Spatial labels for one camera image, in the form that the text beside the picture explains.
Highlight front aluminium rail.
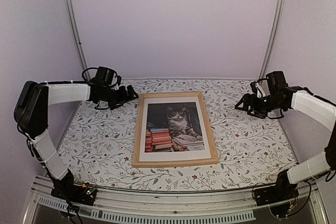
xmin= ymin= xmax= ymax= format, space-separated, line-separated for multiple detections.
xmin=23 ymin=176 xmax=329 ymax=223

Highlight right aluminium post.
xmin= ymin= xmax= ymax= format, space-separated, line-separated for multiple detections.
xmin=258 ymin=0 xmax=285 ymax=79

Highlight floral tablecloth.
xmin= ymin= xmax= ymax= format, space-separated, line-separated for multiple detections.
xmin=59 ymin=79 xmax=296 ymax=191

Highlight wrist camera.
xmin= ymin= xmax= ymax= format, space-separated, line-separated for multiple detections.
xmin=113 ymin=75 xmax=122 ymax=90
xmin=250 ymin=78 xmax=266 ymax=98

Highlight wooden picture frame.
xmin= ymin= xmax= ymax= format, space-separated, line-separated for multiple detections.
xmin=131 ymin=91 xmax=220 ymax=168

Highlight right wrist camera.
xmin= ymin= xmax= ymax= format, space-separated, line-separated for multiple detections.
xmin=250 ymin=78 xmax=266 ymax=98

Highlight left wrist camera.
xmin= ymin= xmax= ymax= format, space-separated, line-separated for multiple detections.
xmin=113 ymin=75 xmax=122 ymax=90

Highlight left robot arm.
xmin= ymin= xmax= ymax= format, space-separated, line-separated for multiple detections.
xmin=14 ymin=67 xmax=139 ymax=200

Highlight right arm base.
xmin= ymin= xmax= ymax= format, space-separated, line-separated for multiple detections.
xmin=251 ymin=184 xmax=299 ymax=219

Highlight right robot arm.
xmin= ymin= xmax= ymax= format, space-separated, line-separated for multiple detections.
xmin=235 ymin=71 xmax=335 ymax=201

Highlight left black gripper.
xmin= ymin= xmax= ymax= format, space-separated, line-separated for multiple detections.
xmin=101 ymin=84 xmax=139 ymax=110

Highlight left aluminium post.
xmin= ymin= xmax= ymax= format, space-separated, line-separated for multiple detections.
xmin=64 ymin=0 xmax=88 ymax=71

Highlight aluminium post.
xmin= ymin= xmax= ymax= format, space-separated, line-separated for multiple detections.
xmin=258 ymin=0 xmax=285 ymax=79
xmin=64 ymin=0 xmax=88 ymax=71

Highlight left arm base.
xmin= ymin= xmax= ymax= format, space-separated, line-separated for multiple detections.
xmin=51 ymin=182 xmax=97 ymax=206

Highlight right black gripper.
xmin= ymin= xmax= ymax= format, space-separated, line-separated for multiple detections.
xmin=235 ymin=93 xmax=284 ymax=119

